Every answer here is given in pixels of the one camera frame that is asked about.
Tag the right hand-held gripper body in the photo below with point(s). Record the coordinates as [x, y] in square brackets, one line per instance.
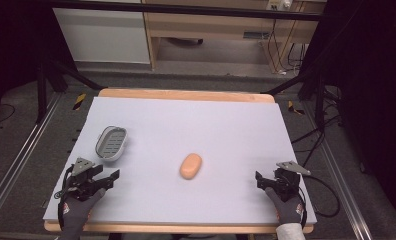
[287, 178]

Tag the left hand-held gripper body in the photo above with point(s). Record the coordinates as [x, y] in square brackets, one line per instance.
[82, 176]

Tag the grey soap dish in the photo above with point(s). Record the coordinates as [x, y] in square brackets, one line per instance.
[111, 143]

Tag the orange soap bar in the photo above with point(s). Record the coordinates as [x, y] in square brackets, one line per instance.
[190, 166]

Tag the person's right hand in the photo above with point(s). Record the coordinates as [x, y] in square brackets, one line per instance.
[286, 208]

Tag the yellow black striped tape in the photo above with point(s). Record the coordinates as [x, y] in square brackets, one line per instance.
[79, 101]
[294, 108]

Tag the white foam mat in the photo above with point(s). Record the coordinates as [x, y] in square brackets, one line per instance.
[192, 133]

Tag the black metal stand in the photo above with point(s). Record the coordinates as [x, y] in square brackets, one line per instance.
[306, 83]
[56, 76]

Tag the wooden table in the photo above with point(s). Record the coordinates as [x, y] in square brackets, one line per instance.
[186, 95]

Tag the white cabinet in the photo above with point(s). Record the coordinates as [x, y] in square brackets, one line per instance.
[102, 35]

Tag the wooden desk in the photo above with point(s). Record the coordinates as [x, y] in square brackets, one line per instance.
[216, 30]

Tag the white power strip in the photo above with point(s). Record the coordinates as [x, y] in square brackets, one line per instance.
[279, 4]

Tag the metal floor rail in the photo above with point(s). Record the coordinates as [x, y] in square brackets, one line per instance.
[339, 166]
[19, 153]

